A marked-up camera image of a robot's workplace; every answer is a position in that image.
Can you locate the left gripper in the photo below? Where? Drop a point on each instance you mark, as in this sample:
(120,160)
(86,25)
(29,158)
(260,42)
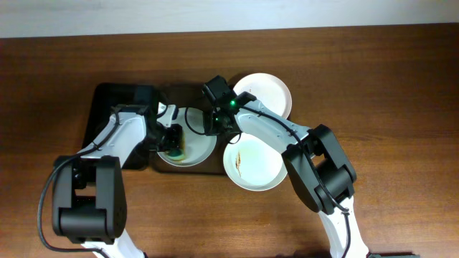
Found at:
(173,140)

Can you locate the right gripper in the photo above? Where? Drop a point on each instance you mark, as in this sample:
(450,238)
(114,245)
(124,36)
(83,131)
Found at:
(214,124)

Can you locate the green and yellow sponge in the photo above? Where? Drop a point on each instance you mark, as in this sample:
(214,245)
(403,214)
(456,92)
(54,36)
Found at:
(176,155)

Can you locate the white plate with brown smear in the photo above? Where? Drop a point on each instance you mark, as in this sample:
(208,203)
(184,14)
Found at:
(194,148)

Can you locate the white plate with sauce streak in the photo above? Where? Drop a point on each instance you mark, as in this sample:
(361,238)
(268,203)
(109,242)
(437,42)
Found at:
(252,164)

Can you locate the white plate with faint stain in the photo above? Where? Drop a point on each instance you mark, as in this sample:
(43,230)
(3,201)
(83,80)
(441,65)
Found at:
(270,90)

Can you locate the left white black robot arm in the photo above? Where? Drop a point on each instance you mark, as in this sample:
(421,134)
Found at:
(89,204)

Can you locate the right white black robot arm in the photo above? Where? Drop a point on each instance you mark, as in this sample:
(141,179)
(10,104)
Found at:
(319,170)

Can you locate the large brown serving tray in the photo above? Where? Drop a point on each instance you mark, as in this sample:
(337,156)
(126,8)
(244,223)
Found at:
(190,95)

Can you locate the small black tray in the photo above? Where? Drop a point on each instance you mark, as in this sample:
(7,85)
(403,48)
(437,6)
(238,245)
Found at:
(104,107)

